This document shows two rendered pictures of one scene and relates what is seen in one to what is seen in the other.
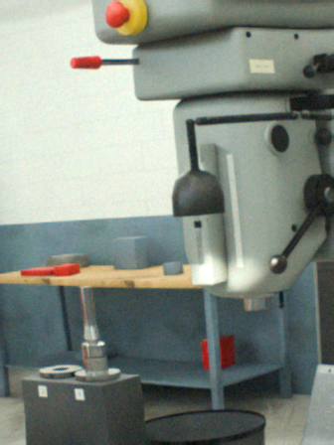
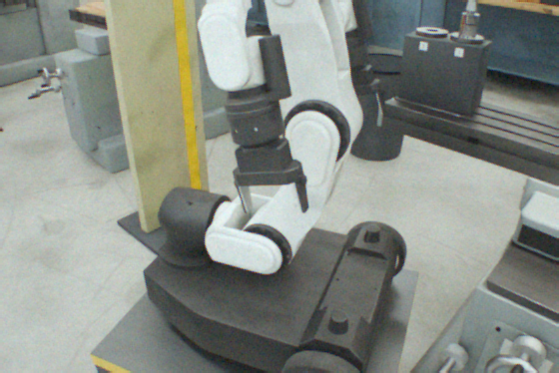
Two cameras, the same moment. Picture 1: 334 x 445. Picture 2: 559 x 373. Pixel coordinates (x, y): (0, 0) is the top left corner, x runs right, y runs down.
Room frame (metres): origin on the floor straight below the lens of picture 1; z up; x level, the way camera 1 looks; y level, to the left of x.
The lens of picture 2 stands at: (0.99, 0.72, 1.38)
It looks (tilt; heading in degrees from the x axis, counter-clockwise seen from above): 30 degrees down; 359
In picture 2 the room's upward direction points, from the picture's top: straight up
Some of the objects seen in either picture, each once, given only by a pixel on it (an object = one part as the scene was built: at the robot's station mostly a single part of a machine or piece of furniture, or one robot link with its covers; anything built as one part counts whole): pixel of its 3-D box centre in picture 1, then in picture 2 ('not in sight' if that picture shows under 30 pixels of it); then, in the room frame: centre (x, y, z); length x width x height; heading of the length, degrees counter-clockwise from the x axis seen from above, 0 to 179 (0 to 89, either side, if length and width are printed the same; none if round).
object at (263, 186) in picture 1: (251, 190); not in sight; (1.88, -0.13, 1.47); 0.21 x 0.19 x 0.32; 46
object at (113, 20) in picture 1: (118, 15); not in sight; (1.69, 0.05, 1.76); 0.04 x 0.03 x 0.04; 46
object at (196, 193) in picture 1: (197, 192); not in sight; (1.66, -0.04, 1.48); 0.07 x 0.07 x 0.06
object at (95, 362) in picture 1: (95, 360); (468, 26); (2.20, 0.18, 1.17); 0.05 x 0.05 x 0.05
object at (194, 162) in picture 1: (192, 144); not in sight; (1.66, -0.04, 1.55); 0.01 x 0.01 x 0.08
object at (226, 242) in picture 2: not in sight; (257, 231); (1.95, 0.75, 0.68); 0.21 x 0.20 x 0.13; 67
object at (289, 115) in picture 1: (252, 117); not in sight; (1.64, -0.13, 1.58); 0.17 x 0.01 x 0.01; 76
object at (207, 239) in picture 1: (204, 213); not in sight; (1.80, -0.05, 1.45); 0.04 x 0.04 x 0.21; 46
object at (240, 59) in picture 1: (250, 66); not in sight; (1.90, -0.15, 1.68); 0.34 x 0.24 x 0.10; 136
